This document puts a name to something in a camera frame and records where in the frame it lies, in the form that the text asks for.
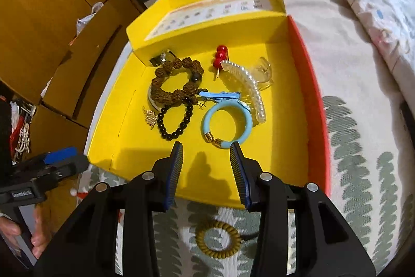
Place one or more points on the white red clutter pile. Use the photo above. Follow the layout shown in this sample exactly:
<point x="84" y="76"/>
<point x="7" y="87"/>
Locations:
<point x="21" y="131"/>

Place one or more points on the silver grey ornament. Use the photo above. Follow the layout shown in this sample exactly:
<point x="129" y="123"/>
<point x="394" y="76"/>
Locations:
<point x="160" y="58"/>

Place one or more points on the white plastic bag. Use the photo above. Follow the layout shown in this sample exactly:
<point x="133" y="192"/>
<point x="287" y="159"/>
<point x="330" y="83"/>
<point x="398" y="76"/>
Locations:
<point x="87" y="19"/>

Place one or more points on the yellow cardboard box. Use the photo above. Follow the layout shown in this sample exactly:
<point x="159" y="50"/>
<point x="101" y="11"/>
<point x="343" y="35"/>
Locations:
<point x="285" y="85"/>

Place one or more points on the leaf patterned bedsheet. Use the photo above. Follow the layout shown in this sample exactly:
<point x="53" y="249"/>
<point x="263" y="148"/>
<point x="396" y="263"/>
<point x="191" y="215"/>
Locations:
<point x="356" y="150"/>

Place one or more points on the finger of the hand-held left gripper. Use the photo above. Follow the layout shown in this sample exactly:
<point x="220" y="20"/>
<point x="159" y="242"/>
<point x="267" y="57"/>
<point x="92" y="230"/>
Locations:
<point x="60" y="156"/>

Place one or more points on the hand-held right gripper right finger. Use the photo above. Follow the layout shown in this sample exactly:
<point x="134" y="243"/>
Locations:
<point x="236" y="166"/>

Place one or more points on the red bead hairpin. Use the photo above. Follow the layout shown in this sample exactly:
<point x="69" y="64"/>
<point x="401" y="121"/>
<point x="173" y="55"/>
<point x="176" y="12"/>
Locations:
<point x="221" y="49"/>

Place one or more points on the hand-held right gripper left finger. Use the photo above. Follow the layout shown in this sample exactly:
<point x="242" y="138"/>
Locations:
<point x="176" y="166"/>

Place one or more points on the pearl hair claw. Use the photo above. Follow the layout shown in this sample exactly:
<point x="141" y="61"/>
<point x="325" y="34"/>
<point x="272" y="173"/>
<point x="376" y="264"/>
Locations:
<point x="249" y="82"/>

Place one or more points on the person's left hand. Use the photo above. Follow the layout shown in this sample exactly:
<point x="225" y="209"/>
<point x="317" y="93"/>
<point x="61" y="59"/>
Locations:
<point x="39" y="231"/>

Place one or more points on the light blue bangle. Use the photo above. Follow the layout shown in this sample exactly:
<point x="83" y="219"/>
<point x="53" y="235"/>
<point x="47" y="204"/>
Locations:
<point x="207" y="121"/>

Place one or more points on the brown wooden cabinet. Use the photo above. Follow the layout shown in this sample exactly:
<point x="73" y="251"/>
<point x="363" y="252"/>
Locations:
<point x="39" y="20"/>

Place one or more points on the black hair clip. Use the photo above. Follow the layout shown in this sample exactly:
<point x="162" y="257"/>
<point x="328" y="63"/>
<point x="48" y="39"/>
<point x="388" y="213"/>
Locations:
<point x="248" y="236"/>

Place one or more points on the blue hair clip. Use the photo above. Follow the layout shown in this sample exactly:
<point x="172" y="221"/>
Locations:
<point x="220" y="96"/>

